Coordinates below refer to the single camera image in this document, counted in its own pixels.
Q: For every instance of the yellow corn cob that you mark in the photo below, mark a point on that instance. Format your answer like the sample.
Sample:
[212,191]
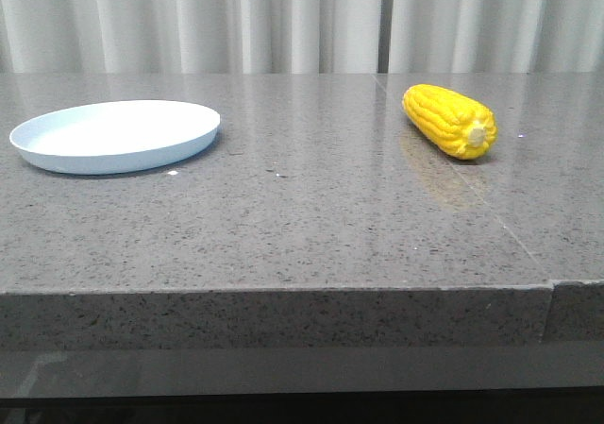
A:
[460,126]

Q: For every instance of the light blue round plate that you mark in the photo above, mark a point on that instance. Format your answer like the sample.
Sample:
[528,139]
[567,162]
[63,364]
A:
[116,137]

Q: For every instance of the white pleated curtain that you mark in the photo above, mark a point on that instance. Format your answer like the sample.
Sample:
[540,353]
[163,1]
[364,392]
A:
[502,36]
[191,36]

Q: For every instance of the white pleated curtain left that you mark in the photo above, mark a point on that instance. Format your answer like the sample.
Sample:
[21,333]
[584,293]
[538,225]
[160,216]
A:
[191,36]

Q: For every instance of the white pleated curtain right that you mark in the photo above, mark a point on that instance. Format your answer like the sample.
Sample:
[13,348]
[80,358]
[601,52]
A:
[502,36]

